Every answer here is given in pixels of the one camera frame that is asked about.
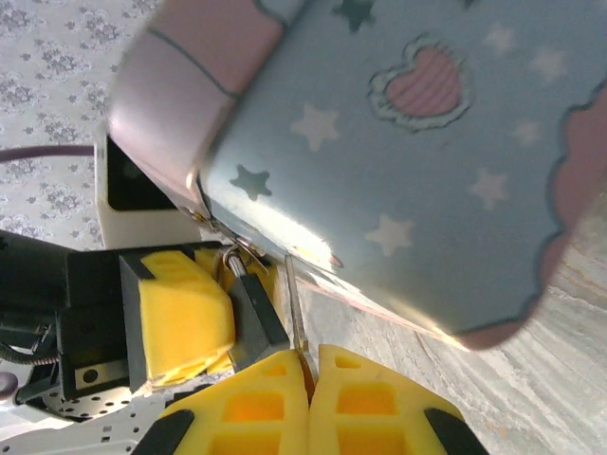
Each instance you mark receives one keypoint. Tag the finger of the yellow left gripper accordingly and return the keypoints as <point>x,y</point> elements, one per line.
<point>208,265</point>
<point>185,322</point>

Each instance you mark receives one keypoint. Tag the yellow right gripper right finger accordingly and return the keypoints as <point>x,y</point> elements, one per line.
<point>370,388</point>

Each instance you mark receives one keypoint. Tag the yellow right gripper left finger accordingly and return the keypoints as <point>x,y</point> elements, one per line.
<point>256,393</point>

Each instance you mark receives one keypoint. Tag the pastel cartoon tin box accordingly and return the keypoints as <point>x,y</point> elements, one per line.
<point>403,189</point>

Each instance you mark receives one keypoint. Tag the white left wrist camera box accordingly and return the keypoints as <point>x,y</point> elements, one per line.
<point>142,227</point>

